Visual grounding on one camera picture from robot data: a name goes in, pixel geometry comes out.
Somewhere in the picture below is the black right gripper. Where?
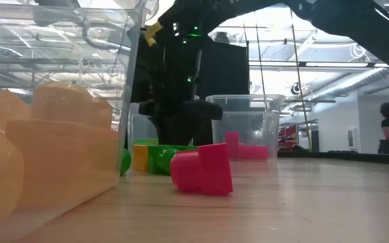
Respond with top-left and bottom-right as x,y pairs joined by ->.
138,36 -> 224,146

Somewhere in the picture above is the long green four-stud block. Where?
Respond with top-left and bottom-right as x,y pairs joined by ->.
132,138 -> 159,146

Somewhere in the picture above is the red plastic building block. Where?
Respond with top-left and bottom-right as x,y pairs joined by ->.
239,144 -> 270,161
170,142 -> 234,196
224,131 -> 241,161

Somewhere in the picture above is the yellow two-stud building block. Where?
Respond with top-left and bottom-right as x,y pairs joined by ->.
4,117 -> 121,207

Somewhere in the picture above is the yellow wedge building block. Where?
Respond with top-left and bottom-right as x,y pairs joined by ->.
0,88 -> 32,132

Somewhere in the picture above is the clear plastic bin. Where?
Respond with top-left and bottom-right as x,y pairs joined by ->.
0,0 -> 158,243
128,101 -> 160,146
205,94 -> 286,161

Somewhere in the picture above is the green plastic building block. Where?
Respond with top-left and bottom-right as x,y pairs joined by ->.
147,144 -> 199,176
119,148 -> 132,176

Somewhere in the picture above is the yellow tape piece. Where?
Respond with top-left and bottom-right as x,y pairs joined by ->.
145,22 -> 163,47

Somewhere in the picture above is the red metal rack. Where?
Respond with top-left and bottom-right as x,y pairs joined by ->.
277,124 -> 299,146

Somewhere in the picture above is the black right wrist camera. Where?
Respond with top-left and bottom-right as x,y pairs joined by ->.
167,18 -> 204,40

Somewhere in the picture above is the black hanging cable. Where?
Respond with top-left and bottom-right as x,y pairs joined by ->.
253,23 -> 267,99

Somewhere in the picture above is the yellow hanging cable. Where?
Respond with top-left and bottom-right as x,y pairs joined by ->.
288,9 -> 312,152

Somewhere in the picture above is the white wall-mounted box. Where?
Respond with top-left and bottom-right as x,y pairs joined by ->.
347,127 -> 358,149

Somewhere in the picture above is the black metal table frame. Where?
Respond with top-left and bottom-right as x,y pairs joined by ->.
275,151 -> 389,167

